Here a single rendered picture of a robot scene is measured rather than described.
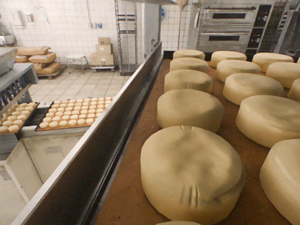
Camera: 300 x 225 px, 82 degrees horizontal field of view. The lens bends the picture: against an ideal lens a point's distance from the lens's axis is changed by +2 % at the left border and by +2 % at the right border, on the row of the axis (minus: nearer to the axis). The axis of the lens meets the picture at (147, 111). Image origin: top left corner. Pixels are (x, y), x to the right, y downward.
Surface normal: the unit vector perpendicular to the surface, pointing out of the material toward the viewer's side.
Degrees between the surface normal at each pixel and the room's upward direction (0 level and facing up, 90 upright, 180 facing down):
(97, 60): 89
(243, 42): 90
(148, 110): 0
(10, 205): 90
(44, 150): 90
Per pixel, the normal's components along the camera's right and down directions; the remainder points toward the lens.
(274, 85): 0.00, -0.86
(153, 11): -0.19, 0.50
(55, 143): 0.20, 0.51
